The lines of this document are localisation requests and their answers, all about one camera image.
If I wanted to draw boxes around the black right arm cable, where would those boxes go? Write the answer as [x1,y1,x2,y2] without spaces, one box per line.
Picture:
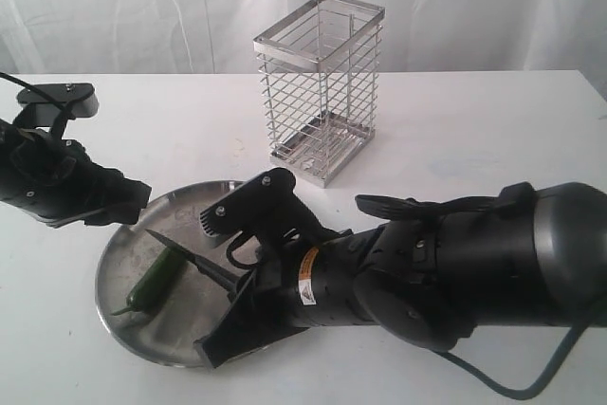
[426,319,607,399]

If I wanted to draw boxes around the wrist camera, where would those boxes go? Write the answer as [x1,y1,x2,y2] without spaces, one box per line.
[13,83,99,136]
[200,167,338,252]

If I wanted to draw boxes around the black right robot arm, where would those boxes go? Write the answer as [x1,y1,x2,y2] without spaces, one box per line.
[194,182,606,368]

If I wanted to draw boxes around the black-handled kitchen knife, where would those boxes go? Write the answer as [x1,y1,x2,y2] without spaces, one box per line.
[146,229,240,300]

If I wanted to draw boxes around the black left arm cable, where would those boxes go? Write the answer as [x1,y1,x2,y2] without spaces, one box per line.
[0,71,72,150]

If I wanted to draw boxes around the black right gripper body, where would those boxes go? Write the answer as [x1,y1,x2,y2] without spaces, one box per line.
[251,233,378,328]

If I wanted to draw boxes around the green chili pepper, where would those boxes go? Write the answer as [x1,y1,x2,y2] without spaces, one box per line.
[110,248,186,322]

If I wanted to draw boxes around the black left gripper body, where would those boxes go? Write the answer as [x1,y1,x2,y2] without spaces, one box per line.
[1,137,104,220]

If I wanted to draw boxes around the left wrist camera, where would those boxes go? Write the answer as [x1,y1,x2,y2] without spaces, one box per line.
[13,83,99,136]

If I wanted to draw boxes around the chrome wire utensil holder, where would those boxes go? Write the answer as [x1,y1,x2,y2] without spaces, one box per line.
[253,0,385,188]

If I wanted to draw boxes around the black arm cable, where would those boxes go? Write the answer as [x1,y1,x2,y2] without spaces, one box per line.
[0,71,72,150]
[426,319,607,399]

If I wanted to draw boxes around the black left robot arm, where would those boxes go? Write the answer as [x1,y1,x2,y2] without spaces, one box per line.
[1,121,151,229]

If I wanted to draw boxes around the round stainless steel plate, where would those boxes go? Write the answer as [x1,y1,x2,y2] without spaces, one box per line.
[96,180,244,368]

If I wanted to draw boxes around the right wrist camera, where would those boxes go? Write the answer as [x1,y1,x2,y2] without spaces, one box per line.
[200,167,338,252]

